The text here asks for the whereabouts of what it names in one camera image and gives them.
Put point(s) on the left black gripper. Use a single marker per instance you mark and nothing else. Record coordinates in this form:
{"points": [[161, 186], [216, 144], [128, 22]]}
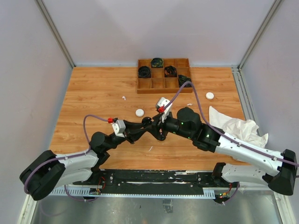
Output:
{"points": [[133, 131]]}

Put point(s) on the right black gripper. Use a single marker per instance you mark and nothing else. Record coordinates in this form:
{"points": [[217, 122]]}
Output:
{"points": [[156, 132]]}

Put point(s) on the black charging case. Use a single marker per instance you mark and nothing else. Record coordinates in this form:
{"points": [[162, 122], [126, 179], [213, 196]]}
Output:
{"points": [[147, 121]]}

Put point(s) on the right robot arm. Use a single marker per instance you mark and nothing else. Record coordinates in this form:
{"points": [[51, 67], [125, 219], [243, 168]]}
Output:
{"points": [[275, 169]]}

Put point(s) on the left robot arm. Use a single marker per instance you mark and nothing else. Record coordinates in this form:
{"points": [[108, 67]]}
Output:
{"points": [[49, 170]]}

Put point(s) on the white charging case centre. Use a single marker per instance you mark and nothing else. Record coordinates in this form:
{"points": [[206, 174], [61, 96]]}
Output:
{"points": [[139, 112]]}

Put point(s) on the white charging case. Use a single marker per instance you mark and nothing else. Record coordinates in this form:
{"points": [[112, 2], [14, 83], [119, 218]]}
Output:
{"points": [[139, 112], [209, 95]]}

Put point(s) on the white charging case right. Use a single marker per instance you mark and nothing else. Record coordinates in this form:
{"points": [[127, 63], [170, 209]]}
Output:
{"points": [[209, 95]]}

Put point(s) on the wooden compartment tray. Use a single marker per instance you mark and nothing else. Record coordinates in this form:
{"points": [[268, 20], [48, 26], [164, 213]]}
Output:
{"points": [[163, 75]]}

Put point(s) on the crumpled white cloth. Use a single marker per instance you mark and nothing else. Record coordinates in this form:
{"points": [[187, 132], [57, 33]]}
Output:
{"points": [[245, 130]]}

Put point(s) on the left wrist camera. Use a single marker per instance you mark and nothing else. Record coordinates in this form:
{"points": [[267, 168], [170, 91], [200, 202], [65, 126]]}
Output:
{"points": [[119, 128]]}

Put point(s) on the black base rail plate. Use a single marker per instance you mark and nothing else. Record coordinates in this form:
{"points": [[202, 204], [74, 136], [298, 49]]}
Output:
{"points": [[154, 182]]}

